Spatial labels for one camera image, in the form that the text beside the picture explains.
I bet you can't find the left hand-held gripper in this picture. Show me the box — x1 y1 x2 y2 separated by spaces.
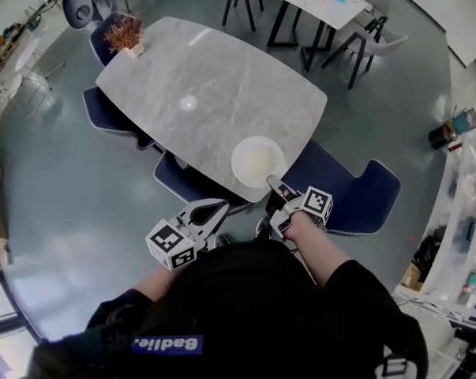
144 197 231 272

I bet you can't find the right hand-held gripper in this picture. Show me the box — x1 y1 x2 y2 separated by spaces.
264 174 335 245

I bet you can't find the white plate of food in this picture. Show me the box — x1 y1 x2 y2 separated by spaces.
231 135 287 189

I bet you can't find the person's right forearm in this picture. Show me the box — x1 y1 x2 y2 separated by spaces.
287 210 352 288

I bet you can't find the person's left forearm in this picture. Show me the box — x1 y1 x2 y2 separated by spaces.
133 264 184 303

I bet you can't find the navy blue chair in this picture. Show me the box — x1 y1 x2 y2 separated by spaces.
88 13 137 69
81 85 164 154
279 139 403 238
153 151 253 217

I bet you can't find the person's right shoe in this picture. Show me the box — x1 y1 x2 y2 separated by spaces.
255 216 274 241

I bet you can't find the person's black top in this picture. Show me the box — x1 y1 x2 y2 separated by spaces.
25 239 430 379

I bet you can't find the grey marble table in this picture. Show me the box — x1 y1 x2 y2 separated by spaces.
94 15 328 205

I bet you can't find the black cylindrical bin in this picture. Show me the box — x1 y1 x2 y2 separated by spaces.
427 119 459 151

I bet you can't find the clear plastic shelf unit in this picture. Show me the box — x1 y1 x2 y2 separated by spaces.
393 130 476 325

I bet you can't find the white table with black legs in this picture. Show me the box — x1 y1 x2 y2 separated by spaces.
256 0 393 74

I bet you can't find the teal box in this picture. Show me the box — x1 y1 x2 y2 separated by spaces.
452 107 476 135

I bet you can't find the dried orange plant in pot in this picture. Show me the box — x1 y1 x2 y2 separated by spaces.
102 11 147 59

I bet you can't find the small white round table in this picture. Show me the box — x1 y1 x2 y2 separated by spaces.
13 36 66 92

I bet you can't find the grey rounded swivel chair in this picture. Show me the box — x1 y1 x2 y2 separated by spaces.
61 0 119 32

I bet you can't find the white wire chair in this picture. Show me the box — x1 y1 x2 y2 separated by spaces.
0 71 56 119

